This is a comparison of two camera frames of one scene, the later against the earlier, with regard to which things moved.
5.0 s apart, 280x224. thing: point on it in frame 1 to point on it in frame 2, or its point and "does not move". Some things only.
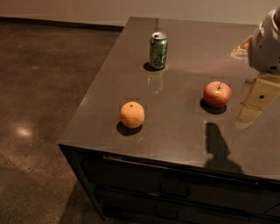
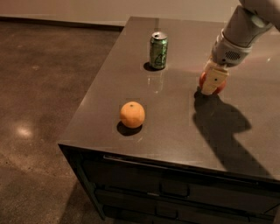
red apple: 217,94 to 201,80
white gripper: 264,48 to 227,53
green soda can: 158,50 does not move
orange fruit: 132,115 does not move
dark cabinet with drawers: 131,189 does not move
